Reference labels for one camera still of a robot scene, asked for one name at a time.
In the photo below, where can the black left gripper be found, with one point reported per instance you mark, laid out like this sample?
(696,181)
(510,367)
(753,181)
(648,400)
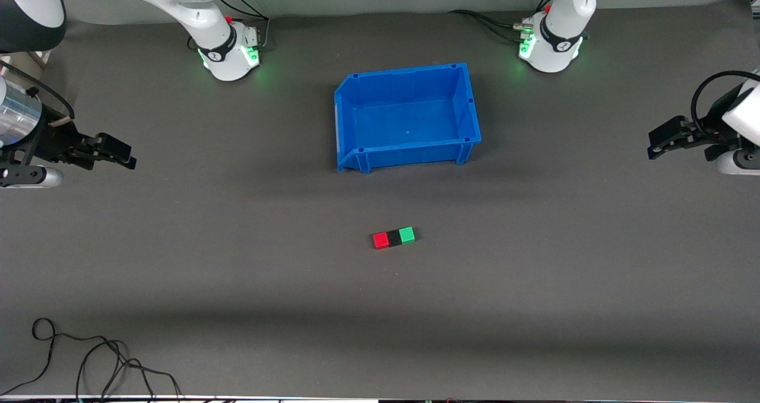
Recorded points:
(708,136)

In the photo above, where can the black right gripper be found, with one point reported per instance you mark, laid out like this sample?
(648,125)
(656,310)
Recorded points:
(54,137)

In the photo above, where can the green cube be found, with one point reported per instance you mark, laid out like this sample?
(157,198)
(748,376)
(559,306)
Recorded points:
(407,235)

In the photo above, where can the red cube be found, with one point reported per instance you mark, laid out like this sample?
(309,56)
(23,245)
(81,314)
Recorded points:
(380,240)

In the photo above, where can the black cube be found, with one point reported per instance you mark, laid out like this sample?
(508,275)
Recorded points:
(395,238)

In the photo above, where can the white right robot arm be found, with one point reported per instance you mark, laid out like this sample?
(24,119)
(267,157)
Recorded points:
(217,47)

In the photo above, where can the blue plastic storage bin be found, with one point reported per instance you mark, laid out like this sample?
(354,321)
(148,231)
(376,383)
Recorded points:
(409,124)

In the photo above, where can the aluminium frame rail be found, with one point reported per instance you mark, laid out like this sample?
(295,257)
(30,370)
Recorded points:
(751,0)

